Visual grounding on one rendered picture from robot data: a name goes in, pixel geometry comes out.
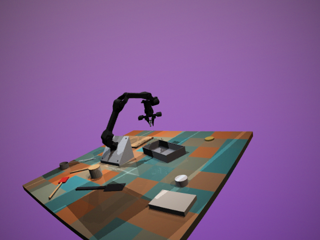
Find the yellow flat round disc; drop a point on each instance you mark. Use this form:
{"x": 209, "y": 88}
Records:
{"x": 209, "y": 138}

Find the short grey cylinder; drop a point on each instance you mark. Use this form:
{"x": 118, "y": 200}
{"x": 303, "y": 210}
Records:
{"x": 181, "y": 181}

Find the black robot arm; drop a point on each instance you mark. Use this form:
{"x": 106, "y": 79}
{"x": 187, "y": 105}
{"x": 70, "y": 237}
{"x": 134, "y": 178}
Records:
{"x": 118, "y": 105}

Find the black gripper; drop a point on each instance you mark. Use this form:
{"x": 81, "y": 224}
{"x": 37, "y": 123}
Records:
{"x": 149, "y": 113}

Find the light wooden board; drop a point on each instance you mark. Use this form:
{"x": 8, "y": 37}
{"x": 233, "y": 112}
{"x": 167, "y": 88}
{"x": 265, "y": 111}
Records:
{"x": 137, "y": 141}

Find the black spatula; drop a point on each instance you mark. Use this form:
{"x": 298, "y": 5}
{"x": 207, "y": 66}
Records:
{"x": 108, "y": 188}

